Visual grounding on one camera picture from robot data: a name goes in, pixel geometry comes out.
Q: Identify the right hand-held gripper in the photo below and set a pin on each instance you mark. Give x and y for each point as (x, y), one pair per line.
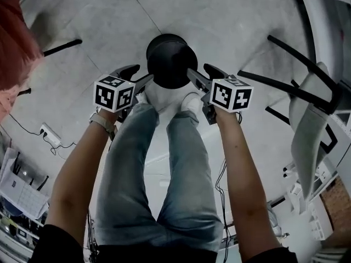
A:
(230, 94)

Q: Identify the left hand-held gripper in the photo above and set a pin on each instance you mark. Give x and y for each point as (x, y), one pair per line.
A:
(113, 93)

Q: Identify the black round bucket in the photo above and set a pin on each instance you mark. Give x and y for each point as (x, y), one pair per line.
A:
(171, 62)

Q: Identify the person's left forearm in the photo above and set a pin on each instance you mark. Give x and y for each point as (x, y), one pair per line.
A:
(76, 174)

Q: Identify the person's right forearm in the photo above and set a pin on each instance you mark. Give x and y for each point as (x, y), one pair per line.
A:
(244, 174)

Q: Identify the person's left white shoe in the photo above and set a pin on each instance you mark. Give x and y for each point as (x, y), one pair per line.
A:
(142, 98)

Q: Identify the person's white shoe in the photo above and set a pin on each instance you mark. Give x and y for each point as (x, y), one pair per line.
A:
(191, 103)
(142, 98)

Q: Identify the person's right white shoe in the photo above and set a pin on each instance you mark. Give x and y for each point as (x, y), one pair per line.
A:
(191, 103)

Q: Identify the beige wristwatch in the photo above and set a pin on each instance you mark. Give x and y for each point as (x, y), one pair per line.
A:
(102, 122)

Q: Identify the person's left leg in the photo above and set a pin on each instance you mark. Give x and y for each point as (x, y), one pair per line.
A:
(129, 174)

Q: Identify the person's leg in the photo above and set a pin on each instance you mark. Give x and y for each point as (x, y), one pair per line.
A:
(189, 174)
(129, 174)

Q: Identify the person's right leg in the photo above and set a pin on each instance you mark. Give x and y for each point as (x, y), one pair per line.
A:
(189, 174)

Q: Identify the white power strip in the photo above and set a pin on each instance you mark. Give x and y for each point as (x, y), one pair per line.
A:
(50, 135)

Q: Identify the grey plastic chair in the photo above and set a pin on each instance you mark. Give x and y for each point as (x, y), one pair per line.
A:
(307, 125)

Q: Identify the pink cushioned armchair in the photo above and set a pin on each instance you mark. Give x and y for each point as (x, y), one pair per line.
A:
(16, 53)

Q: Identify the white metal shelving rack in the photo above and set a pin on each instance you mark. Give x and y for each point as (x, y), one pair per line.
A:
(318, 15)

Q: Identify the white cardboard box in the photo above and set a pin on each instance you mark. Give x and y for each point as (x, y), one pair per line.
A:
(24, 196)

